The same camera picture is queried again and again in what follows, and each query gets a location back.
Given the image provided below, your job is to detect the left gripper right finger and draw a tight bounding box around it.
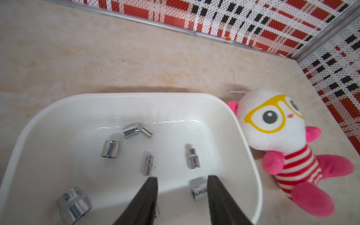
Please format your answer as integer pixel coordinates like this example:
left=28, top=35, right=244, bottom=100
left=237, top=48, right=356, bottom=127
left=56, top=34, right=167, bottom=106
left=207, top=175, right=252, bottom=225

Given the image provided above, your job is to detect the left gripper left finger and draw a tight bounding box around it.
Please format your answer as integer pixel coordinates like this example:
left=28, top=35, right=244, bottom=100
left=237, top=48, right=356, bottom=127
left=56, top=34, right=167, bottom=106
left=113, top=177, right=158, bottom=225

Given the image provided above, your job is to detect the slim chrome socket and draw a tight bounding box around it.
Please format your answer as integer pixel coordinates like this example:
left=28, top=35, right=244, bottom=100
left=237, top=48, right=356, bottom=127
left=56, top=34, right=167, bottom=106
left=143, top=155, right=154, bottom=176

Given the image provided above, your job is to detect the large chrome socket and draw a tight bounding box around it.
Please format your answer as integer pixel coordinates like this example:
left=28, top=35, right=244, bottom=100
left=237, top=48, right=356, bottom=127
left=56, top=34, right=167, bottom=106
left=56, top=187, right=92, bottom=225

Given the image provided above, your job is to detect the short wide chrome socket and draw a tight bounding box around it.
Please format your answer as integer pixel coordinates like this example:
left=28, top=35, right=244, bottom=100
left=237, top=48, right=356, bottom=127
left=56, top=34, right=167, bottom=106
left=101, top=140, right=121, bottom=158

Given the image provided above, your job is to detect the small chrome socket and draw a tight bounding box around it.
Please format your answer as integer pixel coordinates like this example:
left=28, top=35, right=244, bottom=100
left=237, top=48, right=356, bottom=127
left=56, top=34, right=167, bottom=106
left=141, top=125, right=155, bottom=138

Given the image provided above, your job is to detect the white plastic storage box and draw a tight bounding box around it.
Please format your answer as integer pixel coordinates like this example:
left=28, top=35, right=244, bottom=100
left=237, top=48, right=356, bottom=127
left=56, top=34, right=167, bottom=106
left=1, top=93, right=263, bottom=225

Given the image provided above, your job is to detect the pink white plush doll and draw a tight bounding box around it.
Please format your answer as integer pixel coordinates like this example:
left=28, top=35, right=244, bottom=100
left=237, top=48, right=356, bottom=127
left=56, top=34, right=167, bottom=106
left=228, top=88, right=354, bottom=217

